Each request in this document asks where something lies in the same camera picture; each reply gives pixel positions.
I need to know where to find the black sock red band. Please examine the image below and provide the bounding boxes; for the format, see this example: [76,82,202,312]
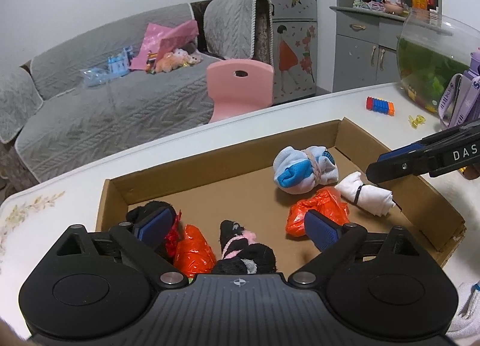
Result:
[126,201,182,261]

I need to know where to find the orange plastic bag bundle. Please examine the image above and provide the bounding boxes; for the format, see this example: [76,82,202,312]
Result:
[285,186,352,239]

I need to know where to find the orange bag green band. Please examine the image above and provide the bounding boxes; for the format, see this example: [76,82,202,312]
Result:
[173,224,216,279]

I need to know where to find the white blue sock bundle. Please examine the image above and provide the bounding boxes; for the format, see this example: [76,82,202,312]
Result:
[272,146,339,195]

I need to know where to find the black sock pink band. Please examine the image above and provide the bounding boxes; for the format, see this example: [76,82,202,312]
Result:
[211,220,277,275]

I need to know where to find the yellow candy wrapper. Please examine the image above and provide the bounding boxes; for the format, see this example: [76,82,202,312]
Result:
[408,115,425,128]

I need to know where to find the purple water bottle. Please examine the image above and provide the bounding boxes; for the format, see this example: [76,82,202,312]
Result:
[438,50,480,127]

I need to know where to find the colourful block toy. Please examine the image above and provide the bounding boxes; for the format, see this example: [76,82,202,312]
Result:
[365,97,395,116]

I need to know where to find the glass fish bowl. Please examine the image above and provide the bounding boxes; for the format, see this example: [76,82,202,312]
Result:
[396,9,479,113]

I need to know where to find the brown cardboard box tray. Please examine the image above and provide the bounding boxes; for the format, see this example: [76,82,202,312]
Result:
[96,119,466,274]

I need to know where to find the pink teapot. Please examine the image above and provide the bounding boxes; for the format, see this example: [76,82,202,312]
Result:
[382,0,404,16]

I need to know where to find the grey covered sofa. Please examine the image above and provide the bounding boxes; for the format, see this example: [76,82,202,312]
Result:
[1,0,273,191]

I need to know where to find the grey shelf cabinet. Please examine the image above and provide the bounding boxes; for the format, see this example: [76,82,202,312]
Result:
[331,0,442,92]

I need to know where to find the pink plastic child chair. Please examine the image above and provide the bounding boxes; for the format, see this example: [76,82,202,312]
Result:
[206,58,274,123]

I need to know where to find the blue toy castle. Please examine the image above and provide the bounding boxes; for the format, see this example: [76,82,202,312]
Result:
[107,46,134,79]

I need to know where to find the plush toy on sofa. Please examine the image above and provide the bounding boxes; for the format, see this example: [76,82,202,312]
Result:
[154,49,203,73]

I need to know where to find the flower decorated refrigerator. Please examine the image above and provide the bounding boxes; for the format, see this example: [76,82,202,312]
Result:
[270,0,317,104]

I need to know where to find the pink plastic bag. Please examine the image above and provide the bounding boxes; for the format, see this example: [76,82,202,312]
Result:
[129,19,199,70]

